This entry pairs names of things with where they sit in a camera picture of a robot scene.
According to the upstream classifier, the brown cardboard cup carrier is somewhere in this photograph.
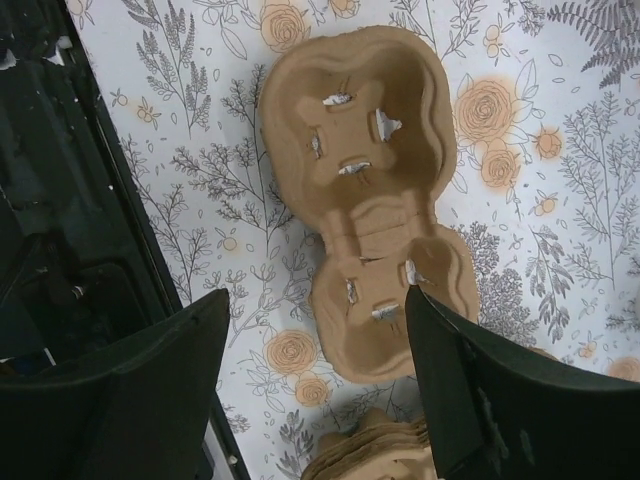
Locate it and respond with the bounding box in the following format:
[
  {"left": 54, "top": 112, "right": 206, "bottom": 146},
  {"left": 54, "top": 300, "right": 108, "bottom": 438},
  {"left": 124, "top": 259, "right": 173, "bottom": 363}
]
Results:
[{"left": 299, "top": 347, "right": 561, "bottom": 480}]

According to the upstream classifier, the single brown cup carrier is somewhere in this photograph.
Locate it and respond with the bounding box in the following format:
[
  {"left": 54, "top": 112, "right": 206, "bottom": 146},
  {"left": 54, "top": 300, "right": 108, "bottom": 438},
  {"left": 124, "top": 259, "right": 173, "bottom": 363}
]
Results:
[{"left": 259, "top": 26, "right": 479, "bottom": 384}]

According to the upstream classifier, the floral table mat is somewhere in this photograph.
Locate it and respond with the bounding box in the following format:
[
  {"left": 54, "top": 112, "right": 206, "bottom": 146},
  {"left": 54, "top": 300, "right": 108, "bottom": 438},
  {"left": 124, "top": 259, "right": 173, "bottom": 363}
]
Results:
[{"left": 67, "top": 1, "right": 639, "bottom": 479}]

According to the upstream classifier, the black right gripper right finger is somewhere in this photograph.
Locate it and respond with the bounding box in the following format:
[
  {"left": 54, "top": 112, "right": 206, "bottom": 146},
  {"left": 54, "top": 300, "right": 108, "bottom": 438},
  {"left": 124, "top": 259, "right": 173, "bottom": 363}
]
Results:
[{"left": 405, "top": 286, "right": 639, "bottom": 479}]

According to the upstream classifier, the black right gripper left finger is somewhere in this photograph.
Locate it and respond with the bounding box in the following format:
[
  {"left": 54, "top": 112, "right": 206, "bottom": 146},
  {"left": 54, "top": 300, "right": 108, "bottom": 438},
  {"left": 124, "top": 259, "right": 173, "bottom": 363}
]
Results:
[{"left": 1, "top": 289, "right": 230, "bottom": 479}]

